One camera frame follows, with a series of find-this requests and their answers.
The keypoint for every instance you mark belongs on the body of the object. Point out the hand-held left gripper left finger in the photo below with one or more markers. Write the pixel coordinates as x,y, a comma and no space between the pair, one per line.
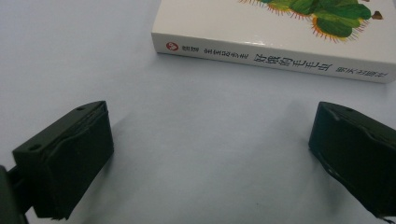
68,165

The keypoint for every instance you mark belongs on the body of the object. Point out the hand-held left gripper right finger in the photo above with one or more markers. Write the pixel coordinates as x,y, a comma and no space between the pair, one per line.
355,155

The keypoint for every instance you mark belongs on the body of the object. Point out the white caterpillar picture book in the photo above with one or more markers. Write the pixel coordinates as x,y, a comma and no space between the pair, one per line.
280,37

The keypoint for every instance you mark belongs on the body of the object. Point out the light blue table mat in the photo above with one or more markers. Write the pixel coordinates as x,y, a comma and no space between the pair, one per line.
193,140

